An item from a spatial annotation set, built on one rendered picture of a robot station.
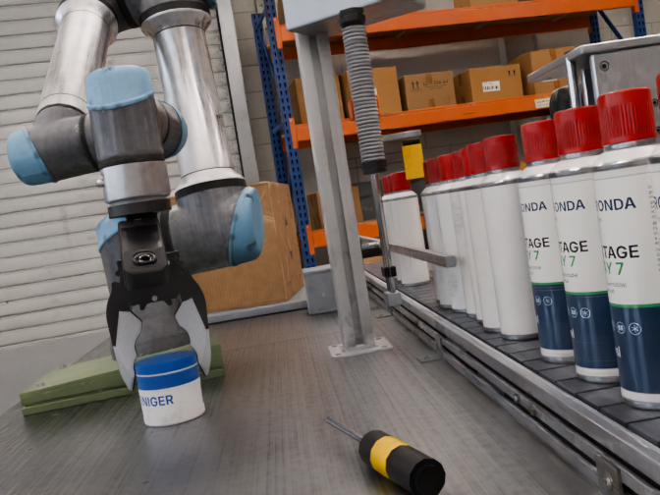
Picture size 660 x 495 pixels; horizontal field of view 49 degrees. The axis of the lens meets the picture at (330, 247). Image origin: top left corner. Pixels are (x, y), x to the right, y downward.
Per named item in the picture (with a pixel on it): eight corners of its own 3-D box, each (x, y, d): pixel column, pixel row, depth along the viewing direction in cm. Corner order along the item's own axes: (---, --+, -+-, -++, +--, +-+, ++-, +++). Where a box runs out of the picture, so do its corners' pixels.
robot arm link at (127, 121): (161, 72, 88) (137, 58, 79) (176, 162, 88) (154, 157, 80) (98, 82, 88) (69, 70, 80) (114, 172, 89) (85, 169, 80)
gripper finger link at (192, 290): (218, 320, 85) (182, 254, 84) (219, 322, 84) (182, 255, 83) (183, 341, 84) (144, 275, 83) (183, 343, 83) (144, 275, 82)
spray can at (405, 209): (433, 283, 130) (415, 169, 129) (405, 288, 129) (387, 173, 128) (427, 280, 135) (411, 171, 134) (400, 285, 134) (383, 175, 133)
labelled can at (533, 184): (614, 357, 61) (581, 113, 60) (554, 367, 61) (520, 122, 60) (587, 346, 66) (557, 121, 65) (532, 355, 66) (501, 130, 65)
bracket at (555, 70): (703, 36, 63) (702, 26, 63) (580, 54, 62) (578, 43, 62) (628, 68, 76) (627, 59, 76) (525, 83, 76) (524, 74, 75)
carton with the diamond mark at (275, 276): (287, 302, 161) (268, 181, 160) (183, 316, 163) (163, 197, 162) (304, 285, 191) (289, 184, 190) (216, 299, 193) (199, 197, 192)
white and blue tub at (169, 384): (207, 417, 81) (196, 356, 81) (143, 431, 79) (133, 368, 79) (203, 404, 88) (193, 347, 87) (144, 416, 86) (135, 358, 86)
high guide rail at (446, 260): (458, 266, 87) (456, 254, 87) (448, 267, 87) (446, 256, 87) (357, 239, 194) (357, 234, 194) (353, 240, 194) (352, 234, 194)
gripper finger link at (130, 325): (135, 382, 88) (148, 306, 88) (133, 393, 82) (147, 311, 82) (108, 379, 87) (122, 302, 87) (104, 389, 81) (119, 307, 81)
